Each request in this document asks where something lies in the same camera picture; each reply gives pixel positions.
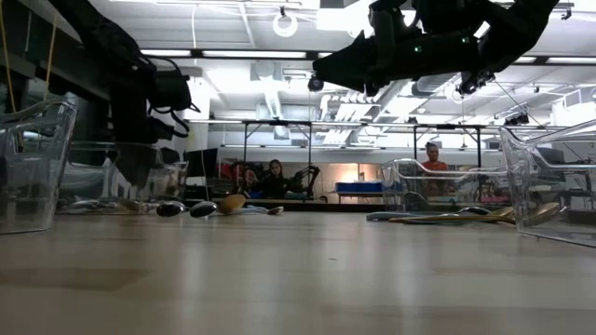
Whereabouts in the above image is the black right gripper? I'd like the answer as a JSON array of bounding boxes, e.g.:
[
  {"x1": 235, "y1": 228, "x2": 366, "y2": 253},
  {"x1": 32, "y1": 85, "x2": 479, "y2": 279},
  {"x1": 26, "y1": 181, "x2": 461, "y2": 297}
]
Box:
[{"x1": 312, "y1": 30, "x2": 481, "y2": 97}]

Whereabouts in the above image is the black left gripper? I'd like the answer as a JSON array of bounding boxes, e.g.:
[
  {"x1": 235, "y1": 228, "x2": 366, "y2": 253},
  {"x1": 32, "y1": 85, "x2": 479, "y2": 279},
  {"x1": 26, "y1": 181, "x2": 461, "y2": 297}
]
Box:
[{"x1": 111, "y1": 74, "x2": 164, "y2": 187}]

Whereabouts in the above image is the clear plastic bin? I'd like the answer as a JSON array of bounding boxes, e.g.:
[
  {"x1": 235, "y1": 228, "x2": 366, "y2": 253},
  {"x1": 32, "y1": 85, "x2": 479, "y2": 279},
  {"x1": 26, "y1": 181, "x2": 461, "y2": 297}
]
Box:
[
  {"x1": 380, "y1": 157, "x2": 511, "y2": 215},
  {"x1": 498, "y1": 118, "x2": 596, "y2": 249},
  {"x1": 56, "y1": 141, "x2": 190, "y2": 216},
  {"x1": 0, "y1": 100, "x2": 79, "y2": 235}
]

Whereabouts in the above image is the black monitor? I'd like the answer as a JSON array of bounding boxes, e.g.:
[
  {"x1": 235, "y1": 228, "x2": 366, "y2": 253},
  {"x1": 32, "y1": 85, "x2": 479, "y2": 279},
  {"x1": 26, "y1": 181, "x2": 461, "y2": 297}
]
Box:
[{"x1": 183, "y1": 147, "x2": 219, "y2": 179}]

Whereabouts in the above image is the ceiling light strip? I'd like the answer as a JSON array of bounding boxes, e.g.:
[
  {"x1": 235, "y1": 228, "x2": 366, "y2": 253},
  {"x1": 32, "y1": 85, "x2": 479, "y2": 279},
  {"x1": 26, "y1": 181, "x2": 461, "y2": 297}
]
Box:
[
  {"x1": 139, "y1": 47, "x2": 192, "y2": 58},
  {"x1": 202, "y1": 49, "x2": 307, "y2": 60}
]

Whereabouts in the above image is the blue storage box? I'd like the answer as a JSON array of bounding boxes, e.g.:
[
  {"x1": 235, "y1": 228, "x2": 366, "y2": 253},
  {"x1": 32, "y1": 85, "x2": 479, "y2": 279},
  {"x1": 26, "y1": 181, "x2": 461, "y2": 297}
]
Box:
[{"x1": 334, "y1": 181, "x2": 384, "y2": 194}]

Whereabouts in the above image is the person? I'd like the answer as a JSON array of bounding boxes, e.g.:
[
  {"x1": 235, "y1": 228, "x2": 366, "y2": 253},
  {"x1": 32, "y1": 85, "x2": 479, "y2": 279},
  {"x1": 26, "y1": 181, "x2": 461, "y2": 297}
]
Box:
[
  {"x1": 420, "y1": 141, "x2": 451, "y2": 196},
  {"x1": 253, "y1": 158, "x2": 299, "y2": 200}
]

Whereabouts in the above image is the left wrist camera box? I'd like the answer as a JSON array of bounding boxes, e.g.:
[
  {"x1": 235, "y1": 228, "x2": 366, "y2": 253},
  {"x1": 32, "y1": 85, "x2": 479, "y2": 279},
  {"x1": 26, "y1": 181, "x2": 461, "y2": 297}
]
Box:
[{"x1": 149, "y1": 69, "x2": 193, "y2": 113}]

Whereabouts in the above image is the metal ceiling duct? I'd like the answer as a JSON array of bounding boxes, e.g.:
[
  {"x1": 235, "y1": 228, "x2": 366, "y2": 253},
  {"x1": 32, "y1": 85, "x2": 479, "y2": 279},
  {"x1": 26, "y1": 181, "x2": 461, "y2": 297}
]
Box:
[{"x1": 412, "y1": 74, "x2": 462, "y2": 97}]

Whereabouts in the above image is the white ceiling ring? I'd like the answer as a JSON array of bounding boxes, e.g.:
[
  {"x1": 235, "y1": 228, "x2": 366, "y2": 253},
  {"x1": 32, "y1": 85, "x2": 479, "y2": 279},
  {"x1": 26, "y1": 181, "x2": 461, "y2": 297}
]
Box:
[{"x1": 272, "y1": 12, "x2": 299, "y2": 39}]

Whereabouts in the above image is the yellow hanging cable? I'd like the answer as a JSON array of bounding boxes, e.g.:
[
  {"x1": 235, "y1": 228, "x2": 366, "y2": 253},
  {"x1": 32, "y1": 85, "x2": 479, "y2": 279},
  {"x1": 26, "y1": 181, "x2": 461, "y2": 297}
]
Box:
[{"x1": 43, "y1": 13, "x2": 60, "y2": 101}]

